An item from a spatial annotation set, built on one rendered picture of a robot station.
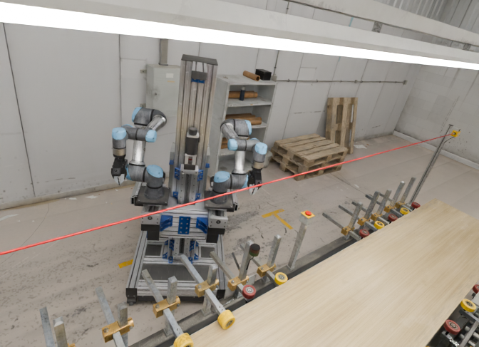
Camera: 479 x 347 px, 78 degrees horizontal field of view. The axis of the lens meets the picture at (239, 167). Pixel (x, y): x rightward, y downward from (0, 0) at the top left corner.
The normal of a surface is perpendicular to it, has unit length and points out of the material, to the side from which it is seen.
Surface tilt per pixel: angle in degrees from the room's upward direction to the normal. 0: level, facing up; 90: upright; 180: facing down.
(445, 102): 90
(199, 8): 61
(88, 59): 90
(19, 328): 0
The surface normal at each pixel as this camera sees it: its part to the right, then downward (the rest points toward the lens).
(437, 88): -0.79, 0.16
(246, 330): 0.16, -0.87
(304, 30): 0.60, -0.03
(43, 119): 0.58, 0.46
